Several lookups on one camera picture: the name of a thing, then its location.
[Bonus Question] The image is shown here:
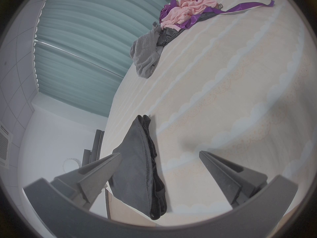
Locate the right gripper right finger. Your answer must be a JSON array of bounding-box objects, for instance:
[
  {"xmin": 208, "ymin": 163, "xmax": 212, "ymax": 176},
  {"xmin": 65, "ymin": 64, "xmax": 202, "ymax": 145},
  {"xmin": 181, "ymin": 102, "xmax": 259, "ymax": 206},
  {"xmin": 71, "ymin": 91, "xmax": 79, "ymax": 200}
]
[{"xmin": 199, "ymin": 151, "xmax": 268, "ymax": 206}]

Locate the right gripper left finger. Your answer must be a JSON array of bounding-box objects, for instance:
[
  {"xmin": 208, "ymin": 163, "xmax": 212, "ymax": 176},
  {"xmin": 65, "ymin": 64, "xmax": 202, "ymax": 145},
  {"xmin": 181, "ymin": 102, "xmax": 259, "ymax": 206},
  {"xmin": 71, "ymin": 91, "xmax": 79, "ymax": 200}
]
[{"xmin": 51, "ymin": 152, "xmax": 123, "ymax": 206}]

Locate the black T-shirt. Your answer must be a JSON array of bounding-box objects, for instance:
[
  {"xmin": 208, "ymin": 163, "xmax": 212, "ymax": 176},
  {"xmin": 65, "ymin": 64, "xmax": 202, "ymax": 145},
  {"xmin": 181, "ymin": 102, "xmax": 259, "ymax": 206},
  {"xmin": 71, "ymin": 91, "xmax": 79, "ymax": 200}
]
[{"xmin": 108, "ymin": 114, "xmax": 172, "ymax": 220}]

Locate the bed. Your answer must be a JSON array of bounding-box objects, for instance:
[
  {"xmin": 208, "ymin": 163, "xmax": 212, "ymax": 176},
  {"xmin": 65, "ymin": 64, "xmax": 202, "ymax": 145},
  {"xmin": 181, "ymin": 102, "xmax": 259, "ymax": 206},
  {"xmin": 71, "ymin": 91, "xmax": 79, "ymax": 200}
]
[{"xmin": 105, "ymin": 0, "xmax": 316, "ymax": 229}]

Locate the pile of clothes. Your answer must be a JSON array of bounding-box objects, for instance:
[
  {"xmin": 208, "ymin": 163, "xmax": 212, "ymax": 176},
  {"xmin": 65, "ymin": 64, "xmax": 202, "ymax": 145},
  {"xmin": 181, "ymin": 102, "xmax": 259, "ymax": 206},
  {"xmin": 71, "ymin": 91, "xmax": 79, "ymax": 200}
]
[{"xmin": 156, "ymin": 0, "xmax": 275, "ymax": 47}]

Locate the round white ceiling lamp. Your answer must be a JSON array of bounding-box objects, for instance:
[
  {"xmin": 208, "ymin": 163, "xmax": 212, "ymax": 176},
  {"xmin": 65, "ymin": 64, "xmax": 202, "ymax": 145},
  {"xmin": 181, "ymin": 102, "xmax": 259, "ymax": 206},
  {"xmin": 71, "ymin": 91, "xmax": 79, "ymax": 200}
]
[{"xmin": 63, "ymin": 158, "xmax": 81, "ymax": 173}]

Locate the white ceiling air vent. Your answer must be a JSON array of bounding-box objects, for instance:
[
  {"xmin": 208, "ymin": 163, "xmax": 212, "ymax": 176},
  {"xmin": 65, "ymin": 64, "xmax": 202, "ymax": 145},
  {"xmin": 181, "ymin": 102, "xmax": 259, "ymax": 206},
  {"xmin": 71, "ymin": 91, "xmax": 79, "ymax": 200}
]
[{"xmin": 0, "ymin": 124, "xmax": 12, "ymax": 168}]

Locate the blue-green curtain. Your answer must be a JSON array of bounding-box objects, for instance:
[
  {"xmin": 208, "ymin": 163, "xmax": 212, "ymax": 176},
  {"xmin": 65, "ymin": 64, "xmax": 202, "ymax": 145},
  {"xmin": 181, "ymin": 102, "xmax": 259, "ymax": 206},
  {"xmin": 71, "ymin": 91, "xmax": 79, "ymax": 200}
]
[
  {"xmin": 33, "ymin": 41, "xmax": 130, "ymax": 119},
  {"xmin": 37, "ymin": 0, "xmax": 174, "ymax": 78}
]

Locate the grey garment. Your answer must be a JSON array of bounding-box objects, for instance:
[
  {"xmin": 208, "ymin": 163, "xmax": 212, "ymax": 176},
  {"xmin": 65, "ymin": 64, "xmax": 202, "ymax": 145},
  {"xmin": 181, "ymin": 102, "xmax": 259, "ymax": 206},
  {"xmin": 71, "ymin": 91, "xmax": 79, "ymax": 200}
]
[{"xmin": 130, "ymin": 25, "xmax": 164, "ymax": 79}]

